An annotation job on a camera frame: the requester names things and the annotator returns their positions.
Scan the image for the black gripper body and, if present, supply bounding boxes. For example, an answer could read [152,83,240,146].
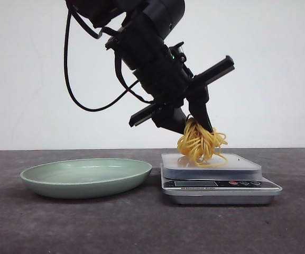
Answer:
[106,13,234,126]

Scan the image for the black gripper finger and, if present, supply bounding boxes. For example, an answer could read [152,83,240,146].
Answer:
[187,86,213,132]
[152,106,187,134]

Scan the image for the yellow vermicelli noodle bundle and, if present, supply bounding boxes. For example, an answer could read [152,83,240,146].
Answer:
[177,116,228,167]

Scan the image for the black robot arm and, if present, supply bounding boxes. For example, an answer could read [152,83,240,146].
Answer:
[66,1,234,133]

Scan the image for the silver digital kitchen scale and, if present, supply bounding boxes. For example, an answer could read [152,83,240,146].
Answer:
[161,153,282,205]

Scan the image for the light green plate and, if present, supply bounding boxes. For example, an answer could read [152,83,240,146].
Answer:
[20,158,152,199]

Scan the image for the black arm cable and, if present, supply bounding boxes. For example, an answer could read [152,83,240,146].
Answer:
[63,12,153,112]

